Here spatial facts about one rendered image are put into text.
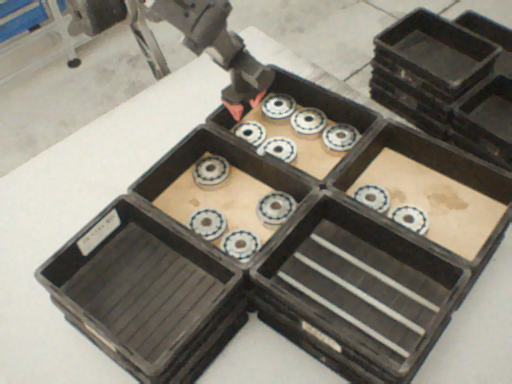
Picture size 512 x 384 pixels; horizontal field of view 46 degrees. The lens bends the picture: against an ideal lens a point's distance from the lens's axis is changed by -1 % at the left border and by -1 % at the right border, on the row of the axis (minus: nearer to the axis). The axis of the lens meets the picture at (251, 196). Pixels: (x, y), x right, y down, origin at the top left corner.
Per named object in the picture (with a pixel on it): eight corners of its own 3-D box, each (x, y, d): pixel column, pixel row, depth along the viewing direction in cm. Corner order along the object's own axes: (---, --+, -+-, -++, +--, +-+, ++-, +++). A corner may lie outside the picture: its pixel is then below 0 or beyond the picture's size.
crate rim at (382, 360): (246, 277, 137) (245, 272, 135) (322, 192, 150) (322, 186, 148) (402, 380, 119) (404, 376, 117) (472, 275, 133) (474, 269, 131)
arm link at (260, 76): (227, 27, 143) (206, 57, 144) (260, 48, 137) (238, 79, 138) (251, 48, 153) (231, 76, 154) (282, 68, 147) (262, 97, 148)
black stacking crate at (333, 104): (208, 150, 175) (202, 122, 166) (270, 92, 188) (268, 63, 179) (321, 214, 158) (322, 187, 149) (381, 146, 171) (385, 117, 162)
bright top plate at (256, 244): (212, 246, 148) (211, 245, 148) (242, 222, 152) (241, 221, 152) (239, 271, 144) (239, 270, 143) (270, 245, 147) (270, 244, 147)
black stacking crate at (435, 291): (251, 297, 144) (247, 273, 135) (322, 216, 157) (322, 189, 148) (396, 396, 127) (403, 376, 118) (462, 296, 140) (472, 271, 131)
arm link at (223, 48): (207, -16, 103) (171, 37, 104) (234, 4, 103) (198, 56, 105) (229, 26, 146) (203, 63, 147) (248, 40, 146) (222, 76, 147)
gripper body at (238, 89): (265, 87, 158) (263, 65, 153) (237, 107, 154) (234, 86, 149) (248, 76, 161) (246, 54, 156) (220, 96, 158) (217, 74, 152)
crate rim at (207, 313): (33, 279, 141) (30, 274, 139) (125, 196, 154) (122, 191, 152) (154, 380, 123) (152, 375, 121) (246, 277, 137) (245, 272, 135)
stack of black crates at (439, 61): (362, 120, 270) (370, 38, 234) (406, 88, 281) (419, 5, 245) (435, 168, 250) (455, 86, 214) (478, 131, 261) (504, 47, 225)
